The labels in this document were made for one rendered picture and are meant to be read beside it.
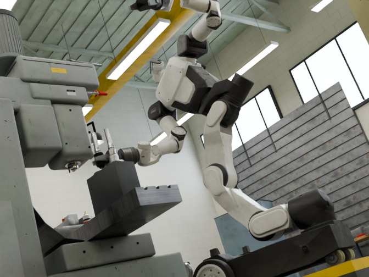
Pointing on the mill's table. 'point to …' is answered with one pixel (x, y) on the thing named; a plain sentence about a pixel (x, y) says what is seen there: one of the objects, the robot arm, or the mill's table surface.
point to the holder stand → (112, 183)
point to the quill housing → (71, 136)
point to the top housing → (54, 72)
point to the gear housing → (59, 94)
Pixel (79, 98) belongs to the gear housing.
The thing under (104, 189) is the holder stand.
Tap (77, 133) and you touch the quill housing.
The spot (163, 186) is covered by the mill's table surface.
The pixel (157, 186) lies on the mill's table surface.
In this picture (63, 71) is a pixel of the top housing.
